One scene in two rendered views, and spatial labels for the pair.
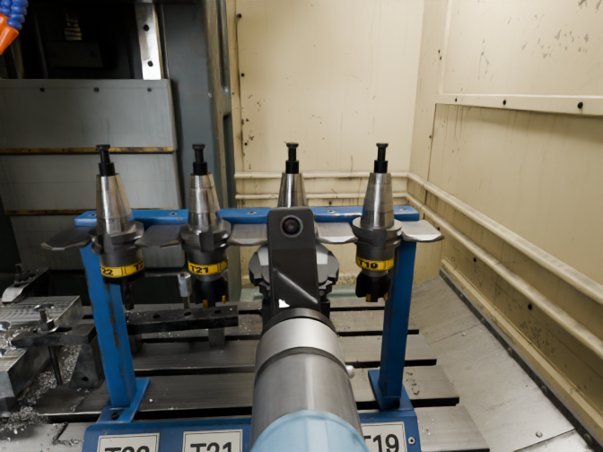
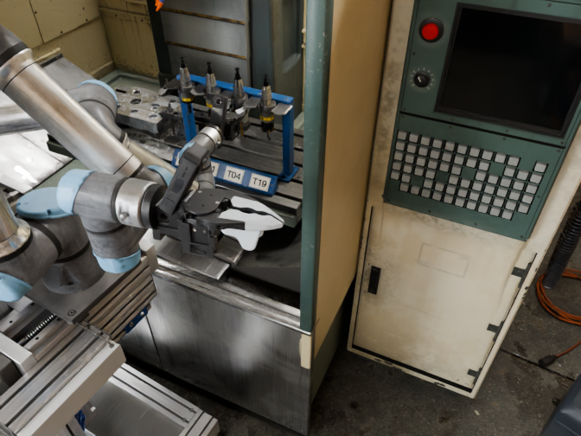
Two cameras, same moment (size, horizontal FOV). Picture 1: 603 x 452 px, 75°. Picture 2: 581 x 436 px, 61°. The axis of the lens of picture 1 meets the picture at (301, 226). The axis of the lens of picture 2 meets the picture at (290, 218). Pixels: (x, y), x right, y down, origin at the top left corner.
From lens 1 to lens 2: 1.40 m
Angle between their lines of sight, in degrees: 33
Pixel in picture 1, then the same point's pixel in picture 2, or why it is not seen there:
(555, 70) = not seen: hidden behind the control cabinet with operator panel
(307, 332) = (208, 130)
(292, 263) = (216, 112)
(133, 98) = not seen: outside the picture
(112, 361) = (188, 130)
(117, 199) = (185, 76)
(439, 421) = (296, 188)
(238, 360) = (241, 145)
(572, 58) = not seen: hidden behind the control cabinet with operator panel
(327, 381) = (202, 140)
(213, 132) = (269, 14)
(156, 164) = (236, 29)
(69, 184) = (194, 32)
